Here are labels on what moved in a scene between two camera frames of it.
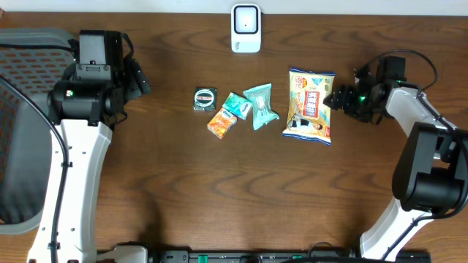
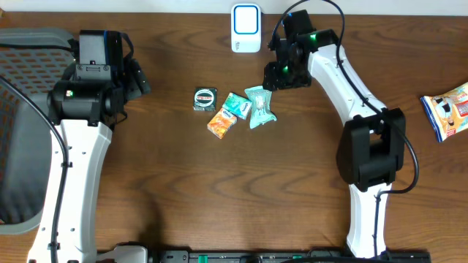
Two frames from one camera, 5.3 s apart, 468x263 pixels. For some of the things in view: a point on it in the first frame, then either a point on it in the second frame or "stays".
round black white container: x=205 y=99 stays
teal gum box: x=238 y=105 stays
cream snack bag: x=308 y=117 → x=447 y=112
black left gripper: x=137 y=79 stays
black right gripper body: x=358 y=102 → x=284 y=74
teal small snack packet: x=261 y=98 stays
